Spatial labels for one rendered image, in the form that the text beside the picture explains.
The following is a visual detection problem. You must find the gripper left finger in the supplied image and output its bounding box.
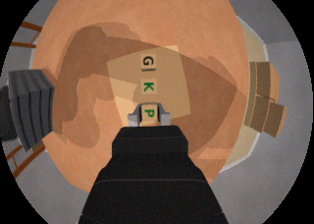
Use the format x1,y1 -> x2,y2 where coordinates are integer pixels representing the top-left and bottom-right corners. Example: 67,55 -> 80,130
128,103 -> 142,127

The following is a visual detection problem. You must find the tan square mat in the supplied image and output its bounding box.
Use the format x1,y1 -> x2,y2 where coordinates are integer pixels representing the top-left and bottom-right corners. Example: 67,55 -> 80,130
107,45 -> 190,127

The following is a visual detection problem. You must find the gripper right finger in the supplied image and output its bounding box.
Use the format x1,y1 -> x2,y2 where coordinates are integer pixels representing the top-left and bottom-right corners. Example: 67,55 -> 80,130
157,103 -> 171,126

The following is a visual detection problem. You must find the beige letter block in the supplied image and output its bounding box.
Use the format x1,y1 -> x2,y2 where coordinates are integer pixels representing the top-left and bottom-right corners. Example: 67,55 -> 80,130
141,102 -> 158,121
140,53 -> 157,72
140,79 -> 157,95

